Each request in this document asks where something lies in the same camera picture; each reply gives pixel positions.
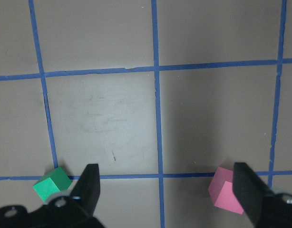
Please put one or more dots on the pink cube table centre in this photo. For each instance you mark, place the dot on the pink cube table centre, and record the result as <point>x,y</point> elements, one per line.
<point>221,191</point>

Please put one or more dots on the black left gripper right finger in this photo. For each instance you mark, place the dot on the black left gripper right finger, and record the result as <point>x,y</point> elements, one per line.
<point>252,193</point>

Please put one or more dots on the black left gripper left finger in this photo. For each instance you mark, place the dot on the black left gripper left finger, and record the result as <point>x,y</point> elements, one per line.
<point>86,192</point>

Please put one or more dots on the green cube near left arm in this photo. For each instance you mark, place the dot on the green cube near left arm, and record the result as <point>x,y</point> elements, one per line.
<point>52,182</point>

